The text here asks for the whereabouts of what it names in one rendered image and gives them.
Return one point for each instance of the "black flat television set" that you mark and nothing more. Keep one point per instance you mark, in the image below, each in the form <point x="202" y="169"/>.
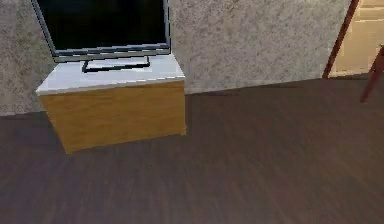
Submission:
<point x="100" y="23"/>

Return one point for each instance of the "dark red wooden chair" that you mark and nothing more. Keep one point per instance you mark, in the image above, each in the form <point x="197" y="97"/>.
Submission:
<point x="372" y="75"/>

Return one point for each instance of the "brown wooden door frame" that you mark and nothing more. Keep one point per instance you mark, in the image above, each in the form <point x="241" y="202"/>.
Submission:
<point x="340" y="38"/>

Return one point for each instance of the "wooden cabinet with white top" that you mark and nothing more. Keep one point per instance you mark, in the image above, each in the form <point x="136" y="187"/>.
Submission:
<point x="113" y="113"/>

